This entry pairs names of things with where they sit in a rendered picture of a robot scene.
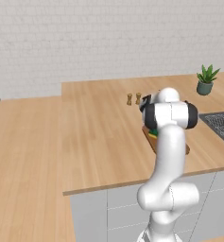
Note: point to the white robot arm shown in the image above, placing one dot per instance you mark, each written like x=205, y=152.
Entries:
x=168, y=176

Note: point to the brown wooden cutting board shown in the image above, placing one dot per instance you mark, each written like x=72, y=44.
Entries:
x=150, y=140

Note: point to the green and yellow sponge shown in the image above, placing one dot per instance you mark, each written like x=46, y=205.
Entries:
x=153, y=133

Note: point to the brown wooden shaker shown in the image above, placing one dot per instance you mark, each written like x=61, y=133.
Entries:
x=138, y=98
x=129, y=99

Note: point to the grey cabinet door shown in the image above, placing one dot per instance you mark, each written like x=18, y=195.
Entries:
x=215, y=206
x=89, y=216
x=126, y=213

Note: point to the potted green plant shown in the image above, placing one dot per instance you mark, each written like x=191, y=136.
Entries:
x=206, y=80

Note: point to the dark grey sink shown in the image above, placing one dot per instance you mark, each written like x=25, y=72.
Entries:
x=222, y=125

